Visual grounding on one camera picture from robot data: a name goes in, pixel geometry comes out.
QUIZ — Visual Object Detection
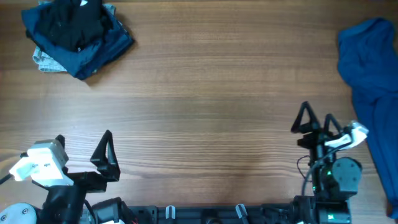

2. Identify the bright blue shirt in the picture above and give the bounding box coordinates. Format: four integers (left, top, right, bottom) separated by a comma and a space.
338, 17, 397, 219

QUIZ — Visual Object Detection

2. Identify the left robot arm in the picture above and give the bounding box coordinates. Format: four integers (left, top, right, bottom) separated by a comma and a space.
1, 130, 138, 223

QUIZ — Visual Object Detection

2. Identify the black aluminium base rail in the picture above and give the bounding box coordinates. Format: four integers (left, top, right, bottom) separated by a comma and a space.
70, 202, 352, 224

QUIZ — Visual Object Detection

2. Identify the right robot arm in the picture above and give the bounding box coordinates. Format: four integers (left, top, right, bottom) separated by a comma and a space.
289, 101, 369, 224

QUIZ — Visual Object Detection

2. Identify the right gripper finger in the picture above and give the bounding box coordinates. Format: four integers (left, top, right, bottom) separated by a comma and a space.
323, 113, 344, 135
290, 100, 322, 134

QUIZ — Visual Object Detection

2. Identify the white patterned folded cloth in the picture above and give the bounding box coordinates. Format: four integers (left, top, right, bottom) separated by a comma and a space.
32, 46, 68, 73

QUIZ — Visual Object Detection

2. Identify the folded dark blue garment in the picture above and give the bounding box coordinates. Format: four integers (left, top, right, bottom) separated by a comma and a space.
21, 1, 134, 80

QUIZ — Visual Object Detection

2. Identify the black polo shirt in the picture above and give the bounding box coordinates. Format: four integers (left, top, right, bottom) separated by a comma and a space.
35, 0, 113, 52

